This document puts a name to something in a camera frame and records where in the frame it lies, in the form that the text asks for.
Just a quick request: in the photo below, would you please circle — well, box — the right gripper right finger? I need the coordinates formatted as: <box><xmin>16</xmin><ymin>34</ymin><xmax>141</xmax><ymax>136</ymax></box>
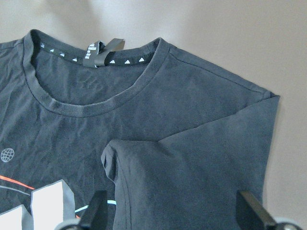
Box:
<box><xmin>236</xmin><ymin>190</ymin><xmax>278</xmax><ymax>230</ymax></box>

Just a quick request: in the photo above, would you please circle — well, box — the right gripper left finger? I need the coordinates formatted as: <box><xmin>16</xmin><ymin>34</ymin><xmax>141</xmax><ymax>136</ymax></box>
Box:
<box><xmin>77</xmin><ymin>190</ymin><xmax>108</xmax><ymax>230</ymax></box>

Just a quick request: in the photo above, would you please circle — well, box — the black t-shirt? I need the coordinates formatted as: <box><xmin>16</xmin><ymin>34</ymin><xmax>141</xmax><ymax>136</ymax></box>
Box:
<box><xmin>0</xmin><ymin>29</ymin><xmax>279</xmax><ymax>230</ymax></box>

